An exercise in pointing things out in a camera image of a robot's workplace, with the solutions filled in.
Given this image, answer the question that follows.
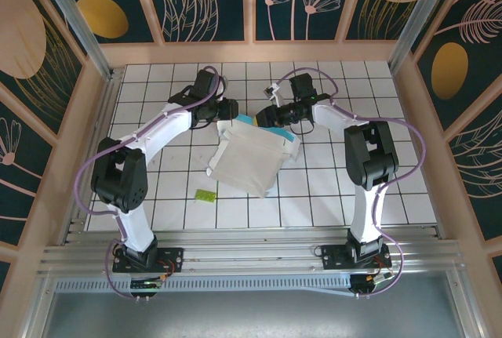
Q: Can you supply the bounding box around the teal and white paper box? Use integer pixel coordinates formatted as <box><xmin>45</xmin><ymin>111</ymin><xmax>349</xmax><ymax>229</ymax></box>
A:
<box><xmin>206</xmin><ymin>113</ymin><xmax>303</xmax><ymax>200</ymax></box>

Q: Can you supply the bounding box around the black controller board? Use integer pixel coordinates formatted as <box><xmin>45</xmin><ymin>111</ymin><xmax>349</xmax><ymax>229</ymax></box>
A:
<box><xmin>350</xmin><ymin>271</ymin><xmax>395</xmax><ymax>299</ymax></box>
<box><xmin>129</xmin><ymin>277</ymin><xmax>166</xmax><ymax>302</ymax></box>

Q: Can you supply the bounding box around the grey metal sheet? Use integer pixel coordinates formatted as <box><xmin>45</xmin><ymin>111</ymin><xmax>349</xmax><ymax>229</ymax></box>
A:
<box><xmin>37</xmin><ymin>273</ymin><xmax>467</xmax><ymax>338</ymax></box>

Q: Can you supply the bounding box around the aluminium rail frame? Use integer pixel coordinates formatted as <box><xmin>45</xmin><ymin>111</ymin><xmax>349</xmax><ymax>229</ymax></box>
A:
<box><xmin>37</xmin><ymin>224</ymin><xmax>466</xmax><ymax>276</ymax></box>

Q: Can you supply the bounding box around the aluminium side rail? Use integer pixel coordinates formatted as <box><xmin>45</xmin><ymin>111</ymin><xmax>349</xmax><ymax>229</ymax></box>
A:
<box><xmin>58</xmin><ymin>67</ymin><xmax>126</xmax><ymax>245</ymax></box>

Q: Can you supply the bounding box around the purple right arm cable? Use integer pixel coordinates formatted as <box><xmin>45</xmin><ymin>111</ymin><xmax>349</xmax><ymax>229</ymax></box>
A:
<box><xmin>270</xmin><ymin>67</ymin><xmax>429</xmax><ymax>299</ymax></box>

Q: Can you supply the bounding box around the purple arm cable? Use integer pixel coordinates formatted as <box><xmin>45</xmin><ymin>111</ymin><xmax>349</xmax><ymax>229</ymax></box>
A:
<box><xmin>74</xmin><ymin>65</ymin><xmax>220</xmax><ymax>300</ymax></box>
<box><xmin>270</xmin><ymin>67</ymin><xmax>429</xmax><ymax>299</ymax></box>

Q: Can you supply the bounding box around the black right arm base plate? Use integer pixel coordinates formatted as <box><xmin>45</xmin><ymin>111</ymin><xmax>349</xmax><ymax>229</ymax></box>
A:
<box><xmin>320</xmin><ymin>243</ymin><xmax>393</xmax><ymax>271</ymax></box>

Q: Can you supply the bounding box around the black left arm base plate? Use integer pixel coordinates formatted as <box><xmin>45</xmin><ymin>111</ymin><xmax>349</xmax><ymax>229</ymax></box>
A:
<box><xmin>112</xmin><ymin>246</ymin><xmax>185</xmax><ymax>274</ymax></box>

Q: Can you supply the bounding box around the slotted grey cable tray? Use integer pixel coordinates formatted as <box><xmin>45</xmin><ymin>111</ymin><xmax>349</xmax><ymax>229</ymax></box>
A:
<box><xmin>54</xmin><ymin>277</ymin><xmax>356</xmax><ymax>296</ymax></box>

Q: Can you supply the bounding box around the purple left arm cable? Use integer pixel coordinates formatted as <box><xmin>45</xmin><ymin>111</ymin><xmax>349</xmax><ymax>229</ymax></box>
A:
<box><xmin>74</xmin><ymin>65</ymin><xmax>220</xmax><ymax>300</ymax></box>

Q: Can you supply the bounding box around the aluminium corner post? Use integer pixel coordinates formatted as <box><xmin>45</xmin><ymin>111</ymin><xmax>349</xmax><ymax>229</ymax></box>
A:
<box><xmin>387</xmin><ymin>0</ymin><xmax>460</xmax><ymax>76</ymax></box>
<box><xmin>31</xmin><ymin>0</ymin><xmax>115</xmax><ymax>80</ymax></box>

